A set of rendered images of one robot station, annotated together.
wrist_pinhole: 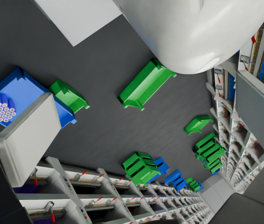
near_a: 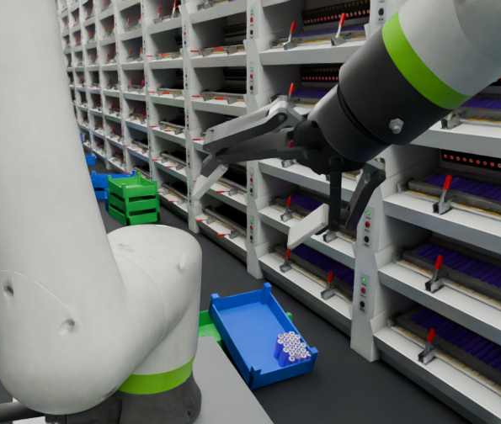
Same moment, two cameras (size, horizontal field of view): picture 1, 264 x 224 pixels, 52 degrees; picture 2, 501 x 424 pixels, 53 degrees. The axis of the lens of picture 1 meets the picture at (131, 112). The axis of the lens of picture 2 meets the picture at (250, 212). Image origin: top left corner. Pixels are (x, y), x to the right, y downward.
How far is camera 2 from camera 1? 44 cm
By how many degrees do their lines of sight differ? 23
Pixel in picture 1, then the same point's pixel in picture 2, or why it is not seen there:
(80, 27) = (200, 346)
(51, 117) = (294, 234)
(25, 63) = not seen: hidden behind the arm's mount
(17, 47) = not seen: hidden behind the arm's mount
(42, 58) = not seen: hidden behind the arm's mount
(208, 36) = (174, 237)
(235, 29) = (151, 233)
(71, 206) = (260, 203)
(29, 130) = (310, 226)
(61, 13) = (216, 360)
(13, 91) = (269, 364)
